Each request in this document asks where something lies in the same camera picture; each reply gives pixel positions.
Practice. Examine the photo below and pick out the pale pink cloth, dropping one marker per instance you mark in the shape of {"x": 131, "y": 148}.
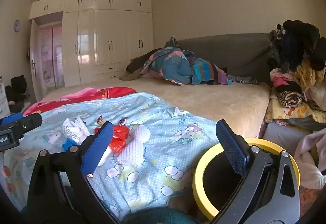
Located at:
{"x": 309, "y": 160}

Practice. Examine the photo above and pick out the yellow knitted garment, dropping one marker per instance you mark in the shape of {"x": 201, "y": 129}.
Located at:
{"x": 309, "y": 73}

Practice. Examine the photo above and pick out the person's legs in teal pants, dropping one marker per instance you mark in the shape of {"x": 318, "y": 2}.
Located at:
{"x": 163, "y": 216}

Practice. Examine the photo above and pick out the beige bed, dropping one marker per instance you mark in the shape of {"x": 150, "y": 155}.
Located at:
{"x": 203, "y": 101}

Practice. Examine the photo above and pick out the dark patterned cloth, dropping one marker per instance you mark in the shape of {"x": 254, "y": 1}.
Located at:
{"x": 242, "y": 79}

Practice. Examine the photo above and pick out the pink cartoon door curtain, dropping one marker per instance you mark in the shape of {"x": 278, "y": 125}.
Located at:
{"x": 52, "y": 55}

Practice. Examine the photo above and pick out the white door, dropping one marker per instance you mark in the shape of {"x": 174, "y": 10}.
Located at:
{"x": 35, "y": 55}

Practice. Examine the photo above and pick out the round wall clock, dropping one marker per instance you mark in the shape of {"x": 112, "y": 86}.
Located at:
{"x": 16, "y": 25}

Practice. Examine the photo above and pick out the orange candy wrapper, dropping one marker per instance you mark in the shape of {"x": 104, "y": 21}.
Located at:
{"x": 100, "y": 119}

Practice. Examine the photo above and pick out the orange floral basket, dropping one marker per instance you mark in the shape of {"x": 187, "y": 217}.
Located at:
{"x": 307, "y": 197}

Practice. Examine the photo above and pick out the grey headboard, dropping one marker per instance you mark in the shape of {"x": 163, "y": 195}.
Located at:
{"x": 229, "y": 53}

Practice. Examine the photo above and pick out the purple candy wrapper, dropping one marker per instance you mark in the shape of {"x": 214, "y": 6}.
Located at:
{"x": 124, "y": 120}

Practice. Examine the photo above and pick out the red plastic snack wrapper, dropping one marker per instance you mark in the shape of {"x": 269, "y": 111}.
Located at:
{"x": 119, "y": 138}

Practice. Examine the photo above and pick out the zebra striped cloth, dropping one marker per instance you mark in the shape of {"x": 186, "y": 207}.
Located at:
{"x": 290, "y": 99}

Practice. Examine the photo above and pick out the brown cloth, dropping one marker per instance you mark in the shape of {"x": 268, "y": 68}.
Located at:
{"x": 137, "y": 66}

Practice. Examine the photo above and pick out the white drawer unit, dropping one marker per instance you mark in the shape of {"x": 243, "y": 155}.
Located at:
{"x": 3, "y": 101}

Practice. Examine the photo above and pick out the blue cloth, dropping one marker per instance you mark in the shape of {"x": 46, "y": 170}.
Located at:
{"x": 68, "y": 144}

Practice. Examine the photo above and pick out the yellow-rimmed black bin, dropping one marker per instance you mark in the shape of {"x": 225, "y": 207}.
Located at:
{"x": 201, "y": 183}

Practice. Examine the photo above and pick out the white wardrobe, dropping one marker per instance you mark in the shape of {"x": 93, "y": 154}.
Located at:
{"x": 101, "y": 35}

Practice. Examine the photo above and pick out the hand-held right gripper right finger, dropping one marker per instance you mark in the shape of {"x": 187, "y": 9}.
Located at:
{"x": 231, "y": 148}

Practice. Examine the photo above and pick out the striped blanket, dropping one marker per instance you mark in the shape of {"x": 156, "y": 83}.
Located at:
{"x": 206, "y": 71}

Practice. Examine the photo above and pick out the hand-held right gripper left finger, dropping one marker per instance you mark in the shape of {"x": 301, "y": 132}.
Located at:
{"x": 98, "y": 148}

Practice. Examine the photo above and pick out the light blue cartoon blanket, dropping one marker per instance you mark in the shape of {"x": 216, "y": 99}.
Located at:
{"x": 158, "y": 117}

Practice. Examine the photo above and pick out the pink clothing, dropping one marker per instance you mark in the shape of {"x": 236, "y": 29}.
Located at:
{"x": 280, "y": 77}

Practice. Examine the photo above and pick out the black plush toy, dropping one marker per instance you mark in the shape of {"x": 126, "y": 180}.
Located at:
{"x": 16, "y": 91}

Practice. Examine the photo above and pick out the yellow cartoon blanket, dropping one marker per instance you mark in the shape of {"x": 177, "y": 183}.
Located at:
{"x": 293, "y": 113}

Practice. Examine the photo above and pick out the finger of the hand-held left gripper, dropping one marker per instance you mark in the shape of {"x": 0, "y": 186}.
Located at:
{"x": 11, "y": 119}
{"x": 31, "y": 120}

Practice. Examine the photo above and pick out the grey storage ottoman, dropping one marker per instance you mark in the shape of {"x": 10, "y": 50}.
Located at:
{"x": 280, "y": 137}

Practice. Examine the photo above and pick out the red blanket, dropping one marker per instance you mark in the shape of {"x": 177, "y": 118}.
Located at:
{"x": 84, "y": 95}

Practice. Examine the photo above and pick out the white paper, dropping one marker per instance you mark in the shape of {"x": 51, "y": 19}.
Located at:
{"x": 72, "y": 128}

